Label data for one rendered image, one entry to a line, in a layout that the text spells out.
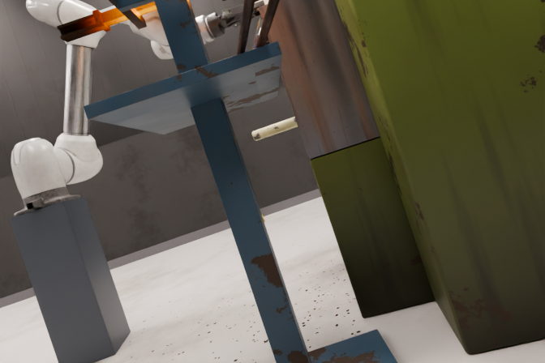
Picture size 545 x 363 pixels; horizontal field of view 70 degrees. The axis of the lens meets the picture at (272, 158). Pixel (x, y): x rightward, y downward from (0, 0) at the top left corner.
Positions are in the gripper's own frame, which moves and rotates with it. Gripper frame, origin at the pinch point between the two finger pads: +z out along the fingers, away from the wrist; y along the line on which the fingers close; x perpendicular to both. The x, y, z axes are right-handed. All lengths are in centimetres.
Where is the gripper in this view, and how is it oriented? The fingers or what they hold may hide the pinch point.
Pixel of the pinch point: (265, 4)
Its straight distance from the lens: 138.9
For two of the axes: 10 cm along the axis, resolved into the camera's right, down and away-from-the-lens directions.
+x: -3.2, -9.5, 0.0
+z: 9.3, -3.1, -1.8
